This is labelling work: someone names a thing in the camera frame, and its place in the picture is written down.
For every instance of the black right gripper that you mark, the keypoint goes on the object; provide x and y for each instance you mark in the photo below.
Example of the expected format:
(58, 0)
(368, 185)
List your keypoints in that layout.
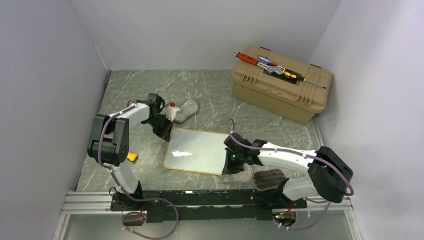
(229, 167)

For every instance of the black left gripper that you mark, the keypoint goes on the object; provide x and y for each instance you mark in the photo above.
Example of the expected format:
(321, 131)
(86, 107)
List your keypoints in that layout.
(164, 134)

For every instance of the grey blue scrubbing sponge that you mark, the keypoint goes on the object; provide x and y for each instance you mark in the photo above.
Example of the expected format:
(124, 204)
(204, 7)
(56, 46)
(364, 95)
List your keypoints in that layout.
(244, 176)

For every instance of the yellow framed whiteboard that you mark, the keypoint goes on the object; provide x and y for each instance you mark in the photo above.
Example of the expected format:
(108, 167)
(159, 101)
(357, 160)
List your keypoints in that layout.
(196, 151)

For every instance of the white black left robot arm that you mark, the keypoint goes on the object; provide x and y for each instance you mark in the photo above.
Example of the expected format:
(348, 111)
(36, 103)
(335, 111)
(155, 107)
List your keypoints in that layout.
(110, 138)

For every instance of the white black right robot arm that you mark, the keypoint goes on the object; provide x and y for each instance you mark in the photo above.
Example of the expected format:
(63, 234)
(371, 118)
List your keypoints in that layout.
(295, 173)

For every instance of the grey silver scrubbing sponge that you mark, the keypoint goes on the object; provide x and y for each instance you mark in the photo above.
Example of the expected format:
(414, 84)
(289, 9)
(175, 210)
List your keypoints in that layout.
(186, 110)

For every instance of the dark wavy foam sponge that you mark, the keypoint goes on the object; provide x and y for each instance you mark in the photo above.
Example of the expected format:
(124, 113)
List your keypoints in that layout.
(268, 179)

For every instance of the yellow black sponge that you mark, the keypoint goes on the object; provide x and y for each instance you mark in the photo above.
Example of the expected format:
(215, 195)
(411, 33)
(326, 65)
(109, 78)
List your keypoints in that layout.
(132, 157)

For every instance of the tan plastic toolbox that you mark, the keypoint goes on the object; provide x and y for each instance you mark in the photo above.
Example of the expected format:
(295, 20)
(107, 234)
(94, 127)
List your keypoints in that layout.
(299, 101)

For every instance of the yellow black screwdriver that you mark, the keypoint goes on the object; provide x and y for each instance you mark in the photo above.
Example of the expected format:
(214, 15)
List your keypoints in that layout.
(293, 76)

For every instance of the blue red screwdriver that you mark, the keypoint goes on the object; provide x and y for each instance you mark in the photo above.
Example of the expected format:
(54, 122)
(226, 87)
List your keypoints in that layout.
(267, 61)

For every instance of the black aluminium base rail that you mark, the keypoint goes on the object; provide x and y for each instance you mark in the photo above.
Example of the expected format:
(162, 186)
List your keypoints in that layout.
(186, 205)

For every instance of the red handled adjustable wrench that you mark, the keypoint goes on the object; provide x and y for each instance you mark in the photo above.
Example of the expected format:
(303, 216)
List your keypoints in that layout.
(253, 61)

